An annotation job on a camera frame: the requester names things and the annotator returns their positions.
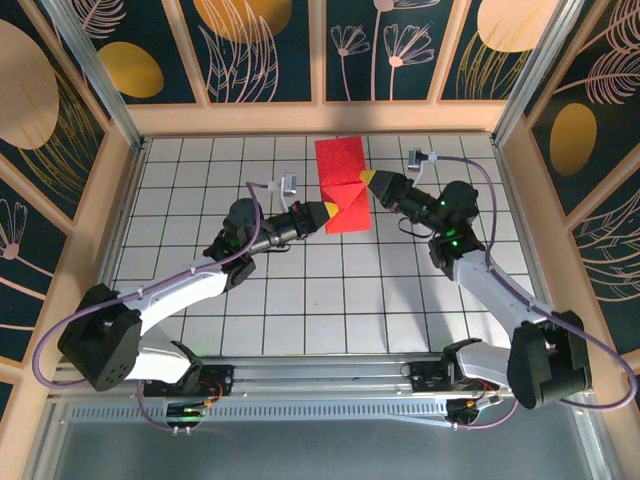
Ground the red paper sheet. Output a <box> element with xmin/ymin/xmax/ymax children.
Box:
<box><xmin>313</xmin><ymin>133</ymin><xmax>374</xmax><ymax>235</ymax></box>

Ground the white grid mat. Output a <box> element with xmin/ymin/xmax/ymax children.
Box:
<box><xmin>93</xmin><ymin>134</ymin><xmax>560</xmax><ymax>358</ymax></box>

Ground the small circuit board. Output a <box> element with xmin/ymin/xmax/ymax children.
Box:
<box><xmin>446</xmin><ymin>397</ymin><xmax>504</xmax><ymax>426</ymax></box>
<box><xmin>166</xmin><ymin>399</ymin><xmax>221</xmax><ymax>420</ymax></box>

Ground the grey metal panel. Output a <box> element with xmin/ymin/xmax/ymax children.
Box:
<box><xmin>29</xmin><ymin>418</ymin><xmax>611</xmax><ymax>480</ymax></box>

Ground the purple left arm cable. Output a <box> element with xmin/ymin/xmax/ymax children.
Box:
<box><xmin>31</xmin><ymin>180</ymin><xmax>289</xmax><ymax>435</ymax></box>

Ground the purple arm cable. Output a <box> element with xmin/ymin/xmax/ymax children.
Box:
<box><xmin>422</xmin><ymin>153</ymin><xmax>639</xmax><ymax>432</ymax></box>
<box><xmin>31</xmin><ymin>180</ymin><xmax>289</xmax><ymax>435</ymax></box>

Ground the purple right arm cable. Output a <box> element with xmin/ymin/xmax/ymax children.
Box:
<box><xmin>422</xmin><ymin>153</ymin><xmax>639</xmax><ymax>432</ymax></box>

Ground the aluminium side rail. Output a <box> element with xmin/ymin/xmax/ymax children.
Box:
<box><xmin>74</xmin><ymin>139</ymin><xmax>151</xmax><ymax>361</ymax></box>
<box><xmin>492</xmin><ymin>139</ymin><xmax>569</xmax><ymax>354</ymax></box>

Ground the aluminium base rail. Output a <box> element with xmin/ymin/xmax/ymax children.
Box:
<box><xmin>48</xmin><ymin>353</ymin><xmax>599</xmax><ymax>401</ymax></box>

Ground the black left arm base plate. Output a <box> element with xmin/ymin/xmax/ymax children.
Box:
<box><xmin>142</xmin><ymin>363</ymin><xmax>236</xmax><ymax>399</ymax></box>

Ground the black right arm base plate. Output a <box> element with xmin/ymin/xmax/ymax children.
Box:
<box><xmin>407</xmin><ymin>360</ymin><xmax>501</xmax><ymax>396</ymax></box>

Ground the aluminium corner post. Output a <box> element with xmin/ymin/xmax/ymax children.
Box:
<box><xmin>491</xmin><ymin>0</ymin><xmax>587</xmax><ymax>146</ymax></box>
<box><xmin>39</xmin><ymin>0</ymin><xmax>146</xmax><ymax>149</ymax></box>

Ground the slotted grey cable duct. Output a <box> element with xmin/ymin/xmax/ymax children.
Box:
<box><xmin>69</xmin><ymin>399</ymin><xmax>454</xmax><ymax>422</ymax></box>

